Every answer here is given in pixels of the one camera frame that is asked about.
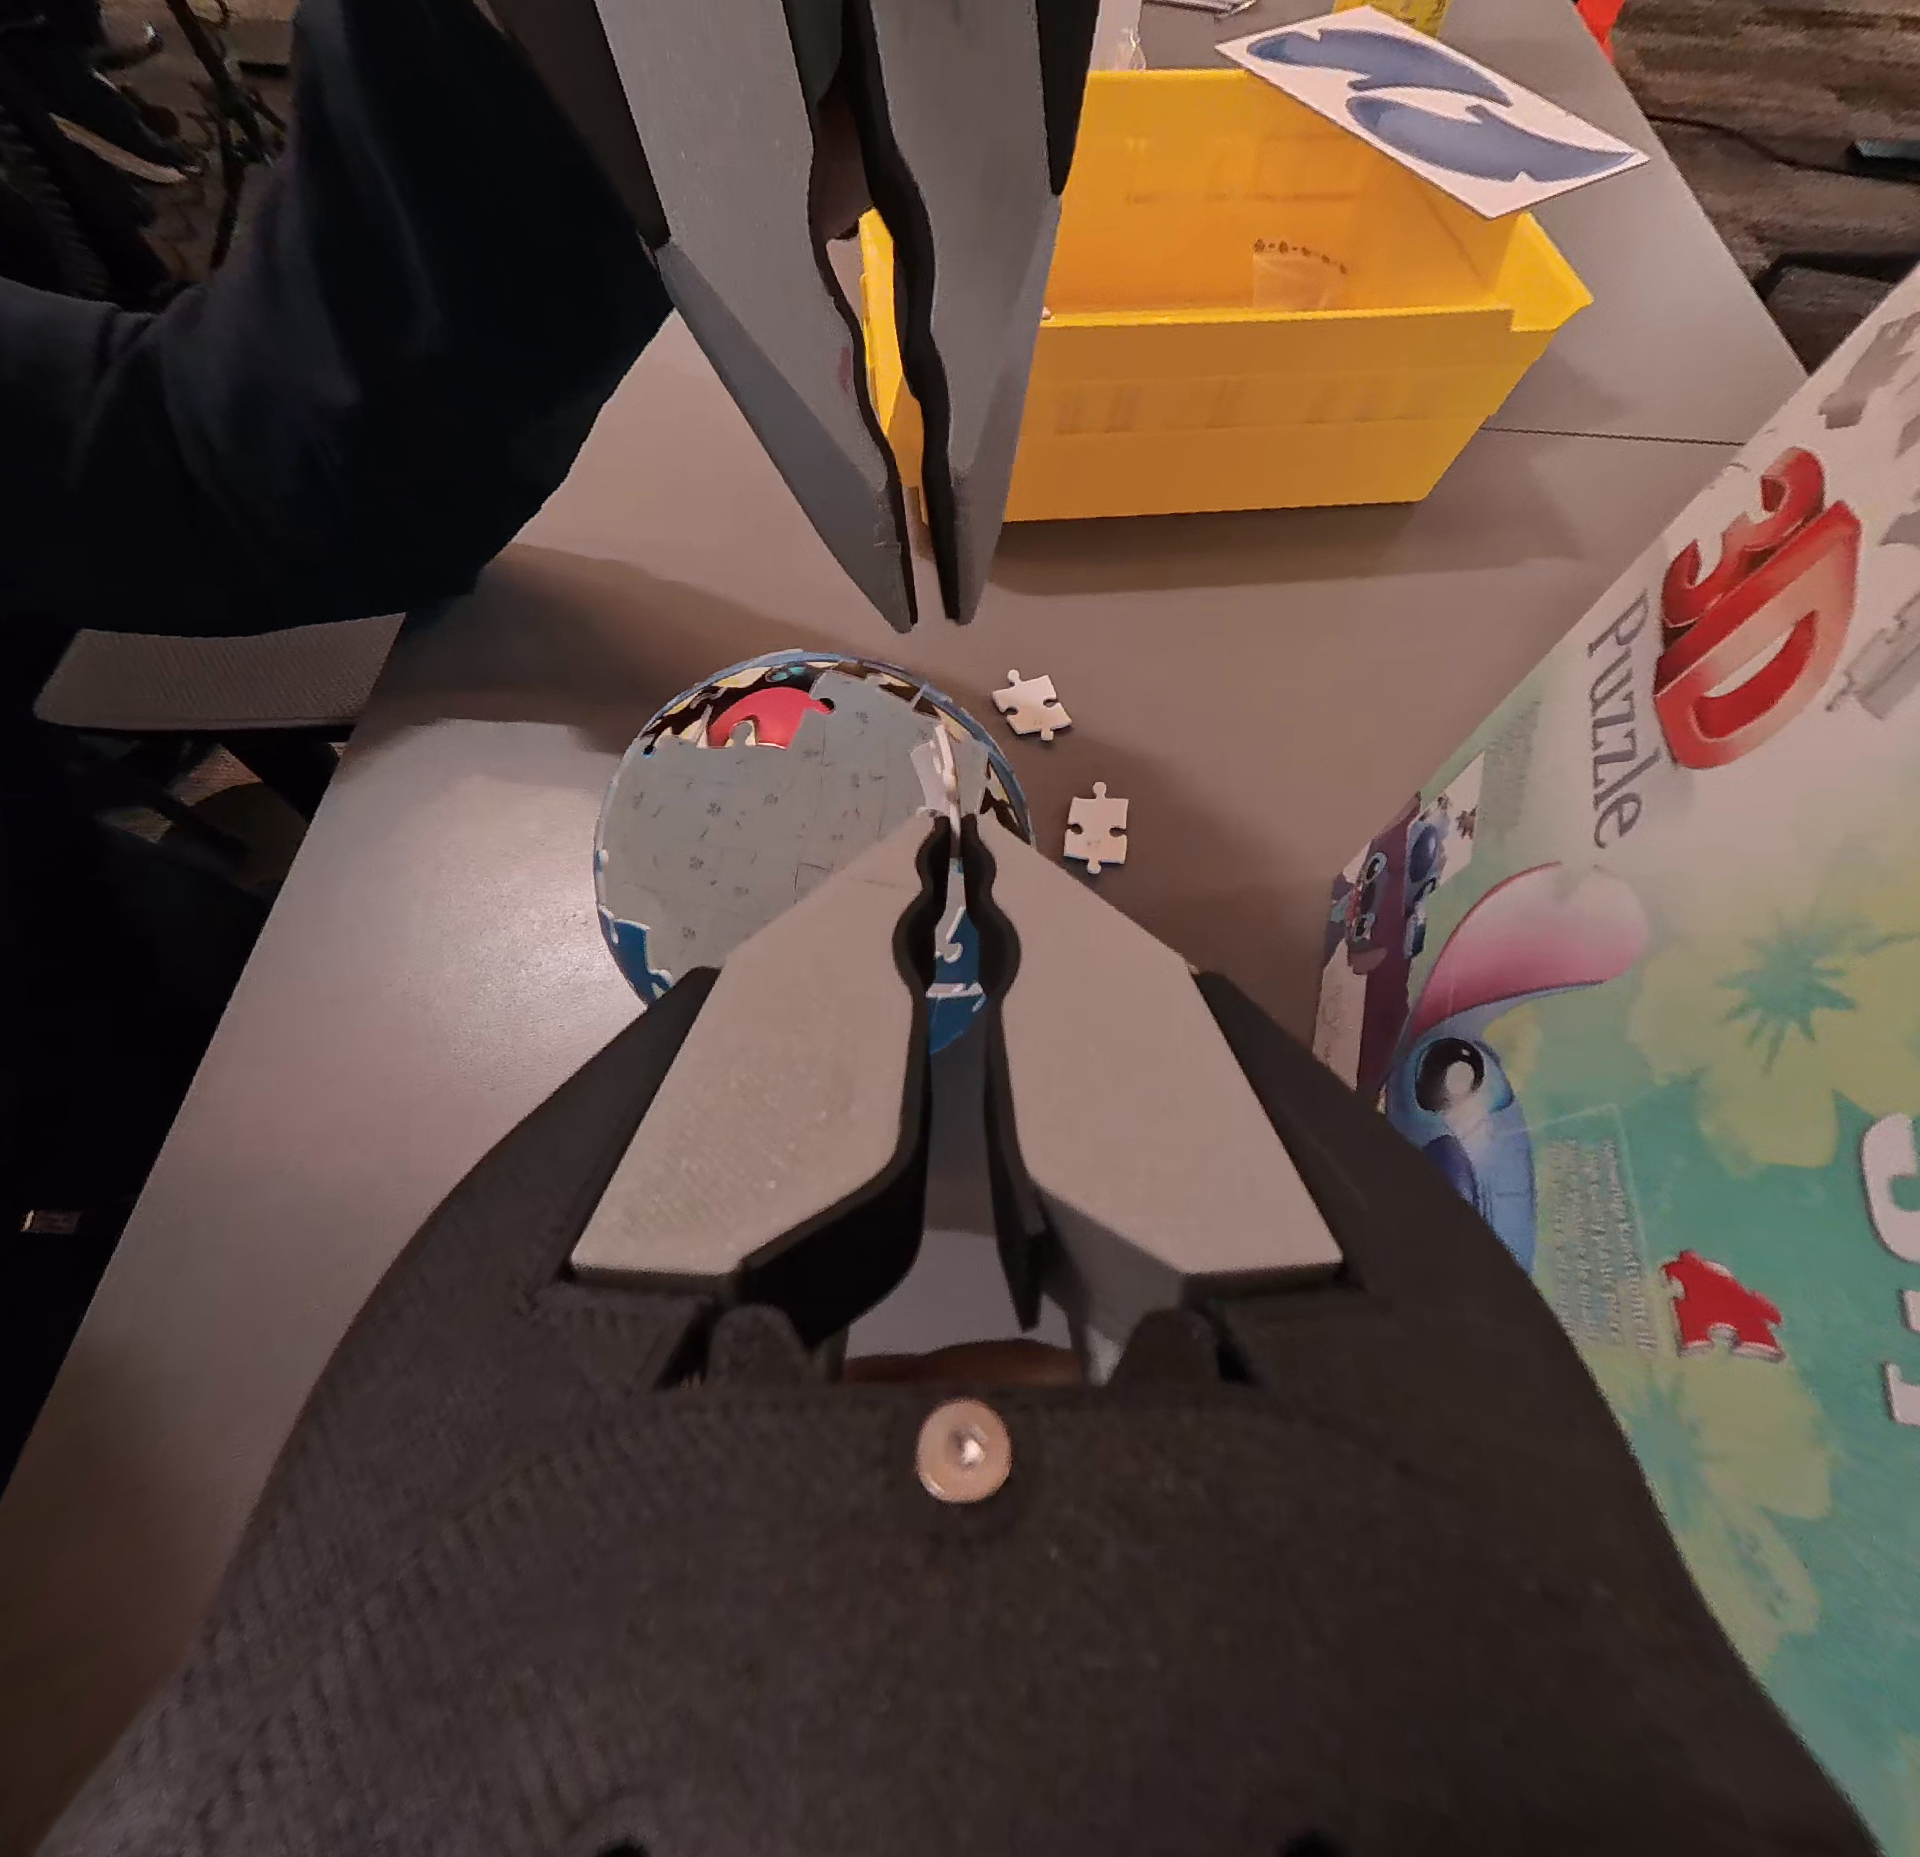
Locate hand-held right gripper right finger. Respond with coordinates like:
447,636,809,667
959,819,1349,1387

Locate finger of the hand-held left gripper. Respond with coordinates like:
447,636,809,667
571,0,920,633
847,0,1112,630

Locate person's left forearm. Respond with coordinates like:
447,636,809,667
0,0,677,630

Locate blue puzzle ball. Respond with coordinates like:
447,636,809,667
590,645,1041,1061

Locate printed puzzle box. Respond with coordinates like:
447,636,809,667
1313,258,1920,1857

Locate white sheet with blue shapes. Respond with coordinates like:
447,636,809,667
1215,5,1653,221

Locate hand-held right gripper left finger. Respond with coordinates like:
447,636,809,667
569,811,961,1355

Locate black office chair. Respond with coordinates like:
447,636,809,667
32,609,412,736

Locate person's right hand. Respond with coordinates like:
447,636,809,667
844,1340,1086,1389

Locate yellow plastic bin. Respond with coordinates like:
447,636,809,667
857,67,1595,527

